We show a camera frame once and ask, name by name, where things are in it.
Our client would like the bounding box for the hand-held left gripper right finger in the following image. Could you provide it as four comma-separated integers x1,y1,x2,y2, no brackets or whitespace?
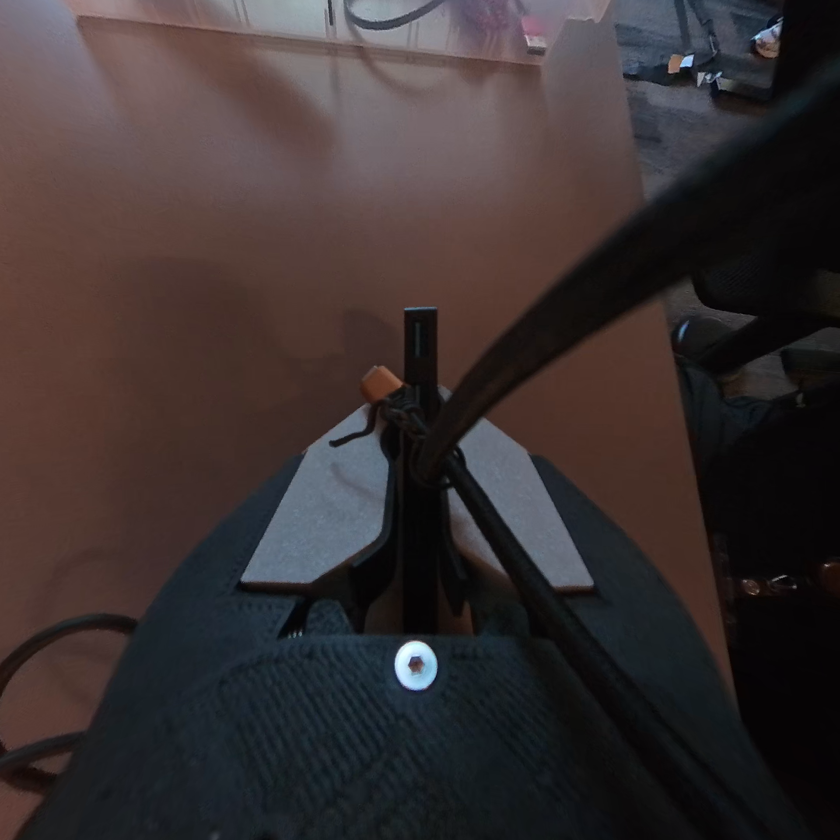
433,386,596,618

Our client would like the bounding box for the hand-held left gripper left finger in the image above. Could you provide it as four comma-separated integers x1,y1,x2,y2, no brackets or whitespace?
239,400,403,634

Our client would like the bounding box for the black cable with orange plugs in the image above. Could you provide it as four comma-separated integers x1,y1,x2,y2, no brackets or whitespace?
331,66,840,840

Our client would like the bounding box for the dark grey usb hub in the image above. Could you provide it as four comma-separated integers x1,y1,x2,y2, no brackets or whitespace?
402,305,439,634

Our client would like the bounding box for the clear plastic bin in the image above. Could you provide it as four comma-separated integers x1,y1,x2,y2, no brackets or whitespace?
75,0,614,67

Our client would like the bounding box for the black office chair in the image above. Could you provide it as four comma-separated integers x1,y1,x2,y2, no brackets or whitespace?
669,249,840,378

